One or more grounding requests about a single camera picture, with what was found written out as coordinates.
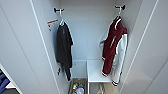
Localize red varsity jacket white sleeves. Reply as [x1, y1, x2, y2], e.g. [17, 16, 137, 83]
[98, 15, 130, 87]

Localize white hanger with red jacket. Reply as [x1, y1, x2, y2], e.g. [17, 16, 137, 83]
[111, 7, 125, 25]

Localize white wardrobe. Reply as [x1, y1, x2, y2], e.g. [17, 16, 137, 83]
[29, 0, 158, 94]

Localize black garment with grey print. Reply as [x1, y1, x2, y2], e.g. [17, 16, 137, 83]
[54, 21, 75, 82]

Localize white hanger with black garment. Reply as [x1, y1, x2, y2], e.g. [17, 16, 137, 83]
[57, 11, 68, 28]

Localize orange and white label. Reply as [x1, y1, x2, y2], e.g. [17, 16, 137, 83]
[46, 18, 60, 32]

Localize flat white board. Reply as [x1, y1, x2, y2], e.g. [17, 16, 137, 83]
[4, 81, 17, 91]

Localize blue plastic object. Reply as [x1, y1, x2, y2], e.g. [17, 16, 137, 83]
[0, 72, 10, 93]

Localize black wall hook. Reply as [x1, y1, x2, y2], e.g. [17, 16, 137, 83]
[52, 6, 65, 15]
[114, 4, 127, 12]

